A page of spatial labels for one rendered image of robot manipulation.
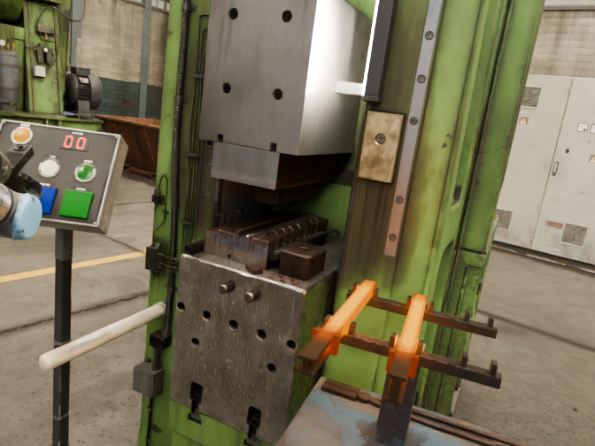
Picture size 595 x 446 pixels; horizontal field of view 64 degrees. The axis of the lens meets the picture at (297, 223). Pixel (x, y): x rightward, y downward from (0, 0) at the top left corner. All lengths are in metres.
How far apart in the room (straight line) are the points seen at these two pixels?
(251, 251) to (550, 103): 5.33
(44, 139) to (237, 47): 0.62
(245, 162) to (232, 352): 0.51
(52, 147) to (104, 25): 8.81
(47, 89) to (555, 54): 5.97
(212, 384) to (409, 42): 1.03
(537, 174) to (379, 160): 5.12
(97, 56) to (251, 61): 8.98
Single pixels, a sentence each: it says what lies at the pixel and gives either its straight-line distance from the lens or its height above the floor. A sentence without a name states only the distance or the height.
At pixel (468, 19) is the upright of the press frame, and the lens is 1.26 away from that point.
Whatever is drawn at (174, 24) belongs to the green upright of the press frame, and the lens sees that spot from 1.60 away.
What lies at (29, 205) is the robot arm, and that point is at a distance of 1.05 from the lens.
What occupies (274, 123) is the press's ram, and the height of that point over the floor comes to 1.29.
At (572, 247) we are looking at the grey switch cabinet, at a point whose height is 0.24.
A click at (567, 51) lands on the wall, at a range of 7.02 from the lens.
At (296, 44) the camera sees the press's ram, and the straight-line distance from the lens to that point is 1.21.
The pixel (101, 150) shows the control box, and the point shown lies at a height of 1.15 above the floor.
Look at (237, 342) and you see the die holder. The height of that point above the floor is 0.72.
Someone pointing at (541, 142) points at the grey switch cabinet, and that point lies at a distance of 6.29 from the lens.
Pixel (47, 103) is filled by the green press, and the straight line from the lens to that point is 6.01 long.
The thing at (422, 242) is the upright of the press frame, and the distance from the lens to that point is 1.27.
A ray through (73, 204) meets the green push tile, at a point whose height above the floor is 1.01.
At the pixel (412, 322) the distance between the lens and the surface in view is 0.94.
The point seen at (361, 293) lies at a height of 0.98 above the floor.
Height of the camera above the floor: 1.33
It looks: 13 degrees down
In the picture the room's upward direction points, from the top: 8 degrees clockwise
